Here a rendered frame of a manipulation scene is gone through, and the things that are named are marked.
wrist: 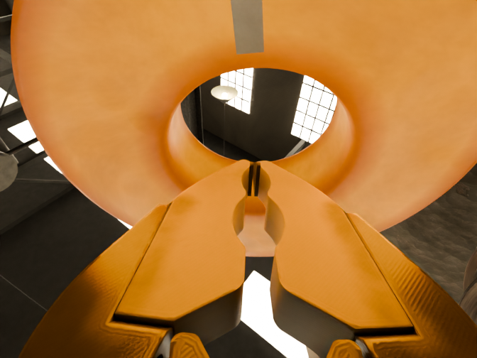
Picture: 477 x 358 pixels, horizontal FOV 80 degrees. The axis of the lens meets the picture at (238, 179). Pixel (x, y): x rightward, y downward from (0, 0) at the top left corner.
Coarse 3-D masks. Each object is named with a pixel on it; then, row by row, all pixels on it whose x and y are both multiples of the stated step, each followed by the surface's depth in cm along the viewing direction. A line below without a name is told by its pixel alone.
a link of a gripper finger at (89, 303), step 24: (120, 240) 8; (144, 240) 8; (96, 264) 7; (120, 264) 7; (72, 288) 6; (96, 288) 6; (120, 288) 6; (48, 312) 6; (72, 312) 6; (96, 312) 6; (48, 336) 6; (72, 336) 6; (96, 336) 6; (120, 336) 6; (144, 336) 6; (168, 336) 6
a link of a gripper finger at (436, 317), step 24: (384, 240) 8; (384, 264) 7; (408, 264) 7; (408, 288) 7; (432, 288) 7; (408, 312) 6; (432, 312) 6; (456, 312) 6; (360, 336) 6; (384, 336) 6; (408, 336) 6; (432, 336) 6; (456, 336) 6
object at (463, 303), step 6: (474, 276) 38; (474, 282) 33; (468, 288) 34; (474, 288) 33; (468, 294) 34; (474, 294) 33; (462, 300) 35; (468, 300) 34; (474, 300) 34; (462, 306) 35; (468, 306) 35; (474, 306) 34; (468, 312) 35; (474, 312) 35; (474, 318) 35
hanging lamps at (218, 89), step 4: (216, 88) 663; (220, 88) 667; (224, 88) 669; (228, 88) 668; (232, 88) 665; (212, 92) 649; (216, 92) 661; (220, 92) 667; (224, 92) 669; (228, 92) 668; (232, 92) 664; (236, 92) 654; (216, 96) 657; (220, 96) 666; (224, 96) 650; (228, 96) 668; (232, 96) 660; (220, 100) 643; (224, 100) 635; (228, 100) 639; (224, 104) 672; (224, 108) 679; (224, 112) 688; (224, 116) 697; (224, 120) 705; (0, 244) 373; (12, 284) 432; (28, 296) 469; (44, 308) 511
